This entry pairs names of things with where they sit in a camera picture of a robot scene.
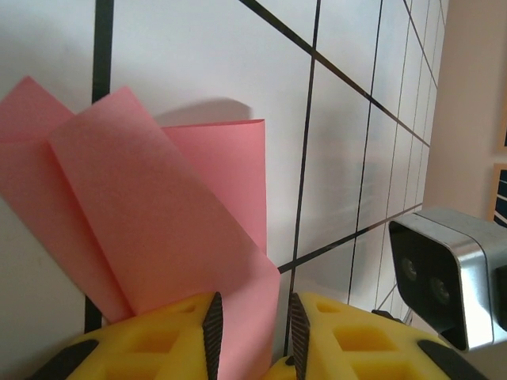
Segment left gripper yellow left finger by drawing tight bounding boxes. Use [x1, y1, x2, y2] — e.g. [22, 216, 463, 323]
[37, 291, 224, 380]

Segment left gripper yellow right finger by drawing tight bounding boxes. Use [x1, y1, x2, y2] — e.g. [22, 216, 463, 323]
[263, 291, 489, 380]

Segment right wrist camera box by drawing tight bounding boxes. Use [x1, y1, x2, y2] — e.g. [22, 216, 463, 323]
[387, 205, 507, 352]

